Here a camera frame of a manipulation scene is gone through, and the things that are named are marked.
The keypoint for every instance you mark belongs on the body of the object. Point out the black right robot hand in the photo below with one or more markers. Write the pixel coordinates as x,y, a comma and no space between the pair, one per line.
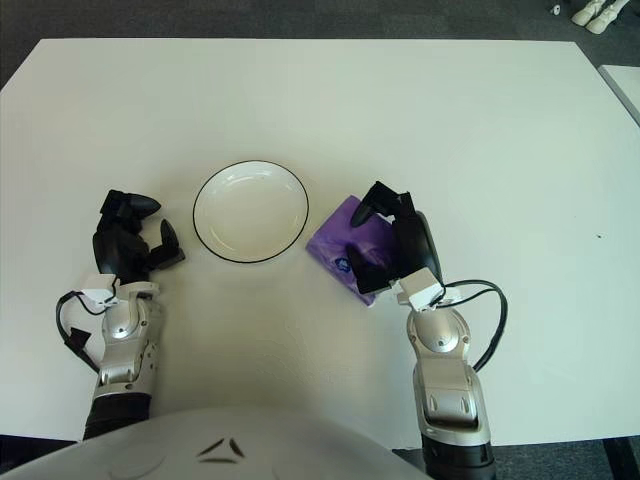
412,240

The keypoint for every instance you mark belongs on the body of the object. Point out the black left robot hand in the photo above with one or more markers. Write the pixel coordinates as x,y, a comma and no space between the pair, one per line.
115,250

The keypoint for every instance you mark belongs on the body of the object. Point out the purple tissue paper pack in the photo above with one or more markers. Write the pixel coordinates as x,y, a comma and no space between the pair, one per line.
330,240

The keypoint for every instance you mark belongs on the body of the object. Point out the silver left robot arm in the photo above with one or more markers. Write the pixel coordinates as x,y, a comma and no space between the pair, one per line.
122,325

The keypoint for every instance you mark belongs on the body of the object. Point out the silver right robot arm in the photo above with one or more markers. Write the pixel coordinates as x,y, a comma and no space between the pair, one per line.
440,340

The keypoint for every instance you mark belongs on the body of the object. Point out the white plate black rim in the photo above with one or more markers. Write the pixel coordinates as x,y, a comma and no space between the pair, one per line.
250,210

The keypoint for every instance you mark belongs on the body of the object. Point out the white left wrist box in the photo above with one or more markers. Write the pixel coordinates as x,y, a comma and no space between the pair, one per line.
97,295

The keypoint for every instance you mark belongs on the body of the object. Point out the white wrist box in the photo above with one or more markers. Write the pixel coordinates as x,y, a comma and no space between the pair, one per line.
97,295
422,290

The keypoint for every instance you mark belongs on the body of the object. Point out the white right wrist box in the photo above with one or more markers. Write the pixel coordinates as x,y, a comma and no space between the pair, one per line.
422,290

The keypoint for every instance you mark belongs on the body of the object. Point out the grey robot torso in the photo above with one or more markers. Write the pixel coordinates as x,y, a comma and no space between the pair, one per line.
225,440

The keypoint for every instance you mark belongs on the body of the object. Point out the white side table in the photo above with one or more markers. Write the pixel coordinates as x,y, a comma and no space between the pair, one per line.
625,85

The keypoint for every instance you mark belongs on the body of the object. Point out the white shoe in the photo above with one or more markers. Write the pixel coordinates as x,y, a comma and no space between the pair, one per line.
582,12
607,17

